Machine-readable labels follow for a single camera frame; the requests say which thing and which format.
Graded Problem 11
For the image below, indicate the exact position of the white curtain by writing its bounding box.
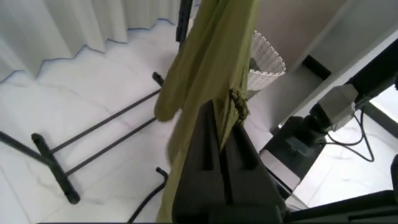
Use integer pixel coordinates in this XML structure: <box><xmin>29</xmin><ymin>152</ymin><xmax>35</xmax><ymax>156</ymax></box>
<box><xmin>0</xmin><ymin>0</ymin><xmax>183</xmax><ymax>83</ymax></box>

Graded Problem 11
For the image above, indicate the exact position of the black cable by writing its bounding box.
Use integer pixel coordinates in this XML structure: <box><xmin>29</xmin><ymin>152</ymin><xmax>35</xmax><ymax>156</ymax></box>
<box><xmin>318</xmin><ymin>105</ymin><xmax>376</xmax><ymax>163</ymax></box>
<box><xmin>127</xmin><ymin>167</ymin><xmax>169</xmax><ymax>223</ymax></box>

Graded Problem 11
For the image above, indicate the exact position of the black clothes rack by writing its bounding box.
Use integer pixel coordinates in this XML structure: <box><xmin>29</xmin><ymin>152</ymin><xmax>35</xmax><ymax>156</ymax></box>
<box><xmin>0</xmin><ymin>0</ymin><xmax>194</xmax><ymax>205</ymax></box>

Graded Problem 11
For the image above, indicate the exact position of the white laundry basket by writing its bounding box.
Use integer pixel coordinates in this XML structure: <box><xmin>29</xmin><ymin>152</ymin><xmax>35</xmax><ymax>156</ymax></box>
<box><xmin>247</xmin><ymin>29</ymin><xmax>287</xmax><ymax>93</ymax></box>

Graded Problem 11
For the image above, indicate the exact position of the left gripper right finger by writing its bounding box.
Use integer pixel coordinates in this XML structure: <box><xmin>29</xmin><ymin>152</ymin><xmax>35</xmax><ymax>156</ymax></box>
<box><xmin>223</xmin><ymin>123</ymin><xmax>287</xmax><ymax>223</ymax></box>

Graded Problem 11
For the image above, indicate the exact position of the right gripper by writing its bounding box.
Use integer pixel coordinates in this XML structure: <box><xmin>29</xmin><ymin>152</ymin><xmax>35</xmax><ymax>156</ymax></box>
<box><xmin>262</xmin><ymin>116</ymin><xmax>327</xmax><ymax>180</ymax></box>

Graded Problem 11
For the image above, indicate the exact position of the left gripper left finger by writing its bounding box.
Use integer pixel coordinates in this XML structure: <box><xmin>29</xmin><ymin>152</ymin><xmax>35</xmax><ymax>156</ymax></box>
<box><xmin>172</xmin><ymin>99</ymin><xmax>233</xmax><ymax>223</ymax></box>

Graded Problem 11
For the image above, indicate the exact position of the green long-sleeved shirt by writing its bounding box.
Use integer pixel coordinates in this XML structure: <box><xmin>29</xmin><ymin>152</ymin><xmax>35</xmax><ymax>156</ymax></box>
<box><xmin>154</xmin><ymin>0</ymin><xmax>261</xmax><ymax>223</ymax></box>

